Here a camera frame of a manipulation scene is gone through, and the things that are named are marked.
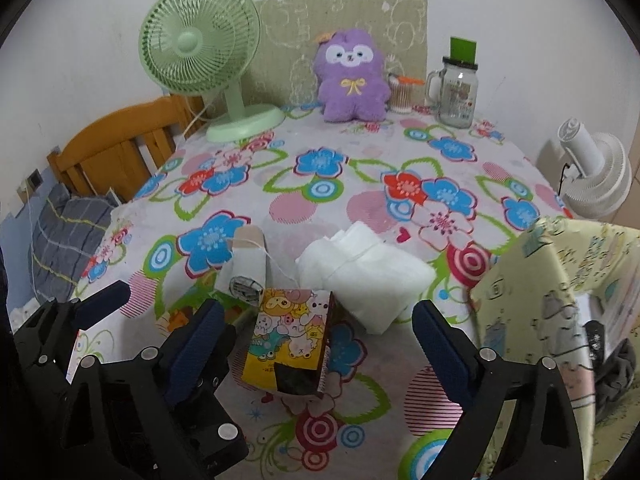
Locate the floral tablecloth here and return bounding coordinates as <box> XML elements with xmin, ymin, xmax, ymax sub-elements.
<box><xmin>67</xmin><ymin>102</ymin><xmax>601</xmax><ymax>480</ymax></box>

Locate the white fan cable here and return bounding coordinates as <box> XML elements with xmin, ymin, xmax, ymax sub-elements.
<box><xmin>181</xmin><ymin>94</ymin><xmax>211</xmax><ymax>140</ymax></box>

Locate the grey plaid pillow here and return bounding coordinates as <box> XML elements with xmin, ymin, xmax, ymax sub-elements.
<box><xmin>30</xmin><ymin>182</ymin><xmax>123</xmax><ymax>306</ymax></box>

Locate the green patterned board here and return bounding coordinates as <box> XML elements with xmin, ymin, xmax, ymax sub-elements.
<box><xmin>247</xmin><ymin>0</ymin><xmax>429</xmax><ymax>111</ymax></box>

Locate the wooden headboard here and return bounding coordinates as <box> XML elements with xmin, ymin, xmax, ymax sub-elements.
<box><xmin>47</xmin><ymin>95</ymin><xmax>206</xmax><ymax>203</ymax></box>

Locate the grey drawstring pouch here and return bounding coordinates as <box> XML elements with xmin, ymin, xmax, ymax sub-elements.
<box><xmin>595</xmin><ymin>337</ymin><xmax>640</xmax><ymax>421</ymax></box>

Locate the white cloth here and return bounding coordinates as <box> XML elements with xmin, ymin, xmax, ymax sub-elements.
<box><xmin>215</xmin><ymin>225</ymin><xmax>275</xmax><ymax>307</ymax></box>
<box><xmin>295</xmin><ymin>221</ymin><xmax>437</xmax><ymax>336</ymax></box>

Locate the glass handled jar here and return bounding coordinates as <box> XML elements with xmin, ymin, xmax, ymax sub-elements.
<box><xmin>425</xmin><ymin>55</ymin><xmax>480</xmax><ymax>128</ymax></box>

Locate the green desk fan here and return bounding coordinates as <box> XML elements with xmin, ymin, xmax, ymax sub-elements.
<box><xmin>138</xmin><ymin>0</ymin><xmax>286</xmax><ymax>143</ymax></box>

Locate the green plastic cup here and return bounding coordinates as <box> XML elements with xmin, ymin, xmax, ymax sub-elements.
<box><xmin>448</xmin><ymin>36</ymin><xmax>478</xmax><ymax>67</ymax></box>

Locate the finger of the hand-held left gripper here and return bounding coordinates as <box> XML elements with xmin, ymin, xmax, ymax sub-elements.
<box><xmin>74</xmin><ymin>281</ymin><xmax>132</xmax><ymax>332</ymax></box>
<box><xmin>175</xmin><ymin>324</ymin><xmax>249</xmax><ymax>471</ymax></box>

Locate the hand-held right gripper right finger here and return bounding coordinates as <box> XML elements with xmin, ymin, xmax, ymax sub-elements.
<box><xmin>411</xmin><ymin>299</ymin><xmax>586</xmax><ymax>480</ymax></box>

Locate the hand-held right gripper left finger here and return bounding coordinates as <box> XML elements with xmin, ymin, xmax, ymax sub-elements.
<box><xmin>55</xmin><ymin>299</ymin><xmax>226</xmax><ymax>480</ymax></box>

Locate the purple plush toy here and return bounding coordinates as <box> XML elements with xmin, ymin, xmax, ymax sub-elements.
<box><xmin>312</xmin><ymin>29</ymin><xmax>392</xmax><ymax>123</ymax></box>

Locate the yellow cartoon storage box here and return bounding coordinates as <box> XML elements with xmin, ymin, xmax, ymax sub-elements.
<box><xmin>470</xmin><ymin>216</ymin><xmax>640</xmax><ymax>480</ymax></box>

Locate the white standing fan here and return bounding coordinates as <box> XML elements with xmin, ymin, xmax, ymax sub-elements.
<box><xmin>556</xmin><ymin>117</ymin><xmax>633</xmax><ymax>219</ymax></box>

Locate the cartoon printed plastic packet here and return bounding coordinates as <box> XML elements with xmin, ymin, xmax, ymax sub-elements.
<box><xmin>241</xmin><ymin>287</ymin><xmax>337</xmax><ymax>402</ymax></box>

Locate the cotton swab jar orange lid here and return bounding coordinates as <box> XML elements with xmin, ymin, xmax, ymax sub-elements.
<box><xmin>387</xmin><ymin>74</ymin><xmax>425</xmax><ymax>113</ymax></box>

